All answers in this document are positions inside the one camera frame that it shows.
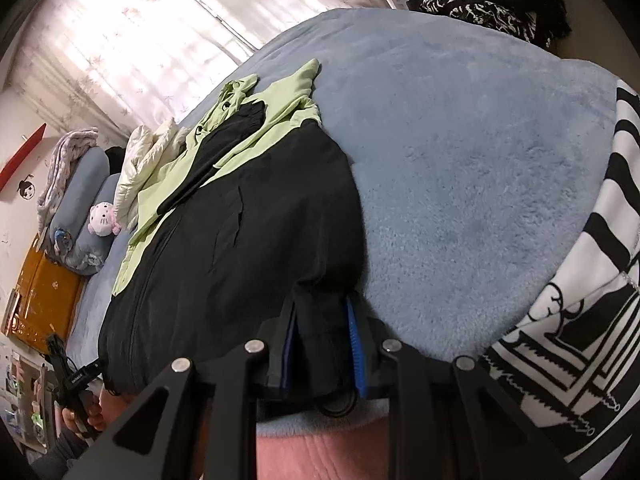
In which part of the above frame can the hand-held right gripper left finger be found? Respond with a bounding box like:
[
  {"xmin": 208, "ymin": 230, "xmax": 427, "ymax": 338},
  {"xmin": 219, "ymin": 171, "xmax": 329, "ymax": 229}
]
[{"xmin": 65, "ymin": 297, "xmax": 301, "ymax": 480}]

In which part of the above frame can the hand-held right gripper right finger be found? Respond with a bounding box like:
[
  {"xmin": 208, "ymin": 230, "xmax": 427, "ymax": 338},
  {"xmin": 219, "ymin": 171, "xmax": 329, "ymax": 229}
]
[{"xmin": 345, "ymin": 294, "xmax": 582, "ymax": 480}]

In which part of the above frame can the green and black hooded jacket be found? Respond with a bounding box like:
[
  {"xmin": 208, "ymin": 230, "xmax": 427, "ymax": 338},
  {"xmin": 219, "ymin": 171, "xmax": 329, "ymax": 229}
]
[{"xmin": 97, "ymin": 57, "xmax": 367, "ymax": 397}]

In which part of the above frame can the person's left forearm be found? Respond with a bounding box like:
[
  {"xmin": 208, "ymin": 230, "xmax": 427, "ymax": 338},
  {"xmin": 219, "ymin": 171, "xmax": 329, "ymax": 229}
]
[{"xmin": 27, "ymin": 427, "xmax": 93, "ymax": 480}]

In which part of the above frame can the person's left hand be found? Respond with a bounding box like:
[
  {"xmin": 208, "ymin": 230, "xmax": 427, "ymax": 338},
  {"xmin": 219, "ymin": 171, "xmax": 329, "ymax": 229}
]
[{"xmin": 59, "ymin": 389, "xmax": 110, "ymax": 442}]

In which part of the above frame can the cluttered bedside shelf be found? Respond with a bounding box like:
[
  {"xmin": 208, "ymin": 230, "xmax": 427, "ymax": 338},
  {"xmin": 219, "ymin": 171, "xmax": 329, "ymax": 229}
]
[{"xmin": 0, "ymin": 349, "xmax": 48, "ymax": 453}]

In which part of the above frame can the orange wooden headboard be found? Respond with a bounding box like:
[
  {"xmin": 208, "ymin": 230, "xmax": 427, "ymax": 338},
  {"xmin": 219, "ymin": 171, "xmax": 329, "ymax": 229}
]
[{"xmin": 0, "ymin": 231, "xmax": 84, "ymax": 357}]

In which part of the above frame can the pink bed sheet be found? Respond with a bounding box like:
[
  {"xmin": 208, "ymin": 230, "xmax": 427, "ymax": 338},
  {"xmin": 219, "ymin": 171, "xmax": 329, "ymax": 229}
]
[{"xmin": 254, "ymin": 427, "xmax": 392, "ymax": 480}]

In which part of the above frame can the pink and white plush toy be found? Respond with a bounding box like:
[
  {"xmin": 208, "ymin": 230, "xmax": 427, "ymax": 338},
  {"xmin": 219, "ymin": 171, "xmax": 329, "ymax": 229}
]
[{"xmin": 88, "ymin": 201, "xmax": 123, "ymax": 238}]

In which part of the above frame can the blue fleece bed blanket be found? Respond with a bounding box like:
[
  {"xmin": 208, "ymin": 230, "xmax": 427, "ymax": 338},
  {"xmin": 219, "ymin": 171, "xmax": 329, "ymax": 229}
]
[{"xmin": 64, "ymin": 6, "xmax": 622, "ymax": 438}]

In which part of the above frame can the folded floral quilt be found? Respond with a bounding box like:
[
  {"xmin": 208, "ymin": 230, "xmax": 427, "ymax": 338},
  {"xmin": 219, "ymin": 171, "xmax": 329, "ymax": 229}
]
[{"xmin": 36, "ymin": 128, "xmax": 100, "ymax": 227}]

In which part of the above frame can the cream puffer jacket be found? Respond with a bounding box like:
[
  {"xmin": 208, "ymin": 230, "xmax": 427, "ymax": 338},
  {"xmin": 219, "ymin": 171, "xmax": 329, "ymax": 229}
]
[{"xmin": 113, "ymin": 116, "xmax": 190, "ymax": 232}]

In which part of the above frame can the black and white striped garment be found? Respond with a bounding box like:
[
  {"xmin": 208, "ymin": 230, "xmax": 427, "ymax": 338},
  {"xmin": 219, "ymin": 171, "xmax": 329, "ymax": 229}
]
[{"xmin": 481, "ymin": 79, "xmax": 640, "ymax": 480}]

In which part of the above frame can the white leaf print curtain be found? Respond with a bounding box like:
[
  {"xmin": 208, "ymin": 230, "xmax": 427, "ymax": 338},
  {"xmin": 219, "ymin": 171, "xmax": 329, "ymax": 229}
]
[{"xmin": 9, "ymin": 0, "xmax": 398, "ymax": 137}]

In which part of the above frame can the red wall shelf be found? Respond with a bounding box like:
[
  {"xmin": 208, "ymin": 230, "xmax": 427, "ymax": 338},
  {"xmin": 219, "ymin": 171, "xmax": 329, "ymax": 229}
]
[{"xmin": 0, "ymin": 122, "xmax": 48, "ymax": 192}]

